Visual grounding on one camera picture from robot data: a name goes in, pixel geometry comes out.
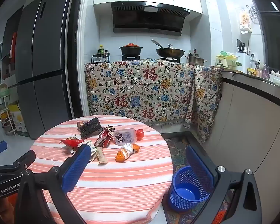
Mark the white storage shelf rack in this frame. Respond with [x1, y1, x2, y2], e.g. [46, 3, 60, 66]
[0, 82, 17, 136]

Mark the red pointed snack packet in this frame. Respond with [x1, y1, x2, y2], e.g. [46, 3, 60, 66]
[60, 138, 85, 148]

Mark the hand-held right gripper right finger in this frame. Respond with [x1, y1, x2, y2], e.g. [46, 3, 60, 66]
[186, 145, 263, 224]

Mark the orange striped tablecloth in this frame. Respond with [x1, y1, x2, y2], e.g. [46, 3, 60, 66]
[28, 115, 173, 224]

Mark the red foil wrapper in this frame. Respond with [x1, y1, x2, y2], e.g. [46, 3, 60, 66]
[94, 126, 116, 147]

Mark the white floral tissue pack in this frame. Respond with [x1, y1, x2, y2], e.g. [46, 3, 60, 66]
[87, 141, 109, 164]

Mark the small printed blanket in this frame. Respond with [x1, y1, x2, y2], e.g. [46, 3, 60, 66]
[183, 65, 224, 144]

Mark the stainless steel pot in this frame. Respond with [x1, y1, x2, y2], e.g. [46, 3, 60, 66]
[185, 53, 207, 66]

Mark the black wire rack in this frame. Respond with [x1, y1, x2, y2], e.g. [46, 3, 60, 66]
[91, 54, 108, 64]

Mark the white knife block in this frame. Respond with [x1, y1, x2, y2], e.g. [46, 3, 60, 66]
[235, 40, 251, 69]

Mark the grey kitchen counter cabinet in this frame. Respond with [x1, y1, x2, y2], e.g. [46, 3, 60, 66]
[201, 71, 280, 224]

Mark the yellow cardboard box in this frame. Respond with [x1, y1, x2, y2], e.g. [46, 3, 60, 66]
[8, 100, 30, 137]

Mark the black mesh packet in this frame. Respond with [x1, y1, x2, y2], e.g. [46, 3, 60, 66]
[79, 117, 102, 139]

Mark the clear plastic cartoon box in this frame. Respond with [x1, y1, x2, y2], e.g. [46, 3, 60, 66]
[113, 128, 138, 146]

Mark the large printed blanket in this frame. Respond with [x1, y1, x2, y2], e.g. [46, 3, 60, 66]
[84, 59, 196, 127]

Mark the yellow green juicer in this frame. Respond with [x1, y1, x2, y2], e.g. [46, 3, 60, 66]
[216, 51, 242, 70]

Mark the hanging wall pack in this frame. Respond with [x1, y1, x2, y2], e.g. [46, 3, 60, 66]
[239, 8, 252, 33]

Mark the blue plastic mesh basket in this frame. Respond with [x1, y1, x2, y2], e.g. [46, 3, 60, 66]
[169, 166, 213, 213]

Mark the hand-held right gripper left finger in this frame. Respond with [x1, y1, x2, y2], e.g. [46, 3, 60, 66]
[15, 143, 92, 224]

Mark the orange snack packet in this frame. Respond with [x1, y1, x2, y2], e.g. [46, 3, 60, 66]
[115, 143, 140, 162]

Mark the grey refrigerator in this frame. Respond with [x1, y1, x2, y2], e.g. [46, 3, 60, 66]
[15, 0, 78, 140]

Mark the black pot orange lid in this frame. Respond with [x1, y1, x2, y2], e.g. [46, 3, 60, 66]
[119, 43, 143, 57]

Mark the dark window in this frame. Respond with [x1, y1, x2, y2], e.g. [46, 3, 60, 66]
[244, 0, 280, 91]

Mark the black gas stove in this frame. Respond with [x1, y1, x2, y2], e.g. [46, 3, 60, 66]
[121, 55, 181, 63]

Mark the black range hood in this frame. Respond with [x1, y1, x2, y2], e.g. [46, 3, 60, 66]
[111, 1, 190, 36]

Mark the black wok with lid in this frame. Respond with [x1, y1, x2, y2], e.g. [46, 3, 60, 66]
[151, 39, 185, 58]

